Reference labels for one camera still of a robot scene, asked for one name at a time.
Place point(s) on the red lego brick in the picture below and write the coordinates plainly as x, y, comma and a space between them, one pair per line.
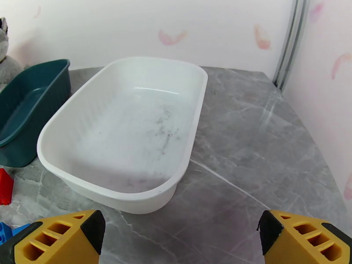
5, 186

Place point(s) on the blue lego brick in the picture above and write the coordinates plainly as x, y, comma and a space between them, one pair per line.
5, 231

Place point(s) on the teal plastic container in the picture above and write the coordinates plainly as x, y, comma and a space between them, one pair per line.
27, 106

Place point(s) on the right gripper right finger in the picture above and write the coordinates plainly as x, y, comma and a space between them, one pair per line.
297, 244

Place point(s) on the white plastic container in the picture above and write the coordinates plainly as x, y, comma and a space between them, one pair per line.
123, 134

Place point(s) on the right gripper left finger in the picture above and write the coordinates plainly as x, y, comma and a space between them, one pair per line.
55, 244

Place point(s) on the husky plush toy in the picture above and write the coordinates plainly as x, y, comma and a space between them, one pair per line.
8, 68

